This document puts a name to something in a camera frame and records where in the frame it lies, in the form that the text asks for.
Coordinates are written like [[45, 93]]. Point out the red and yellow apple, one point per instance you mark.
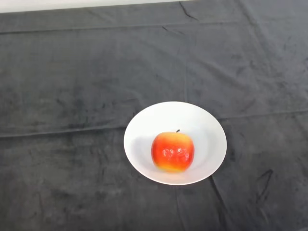
[[172, 152]]

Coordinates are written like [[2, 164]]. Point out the round white plate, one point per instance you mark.
[[207, 125]]

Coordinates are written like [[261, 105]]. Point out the black velvet cloth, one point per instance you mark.
[[96, 72]]

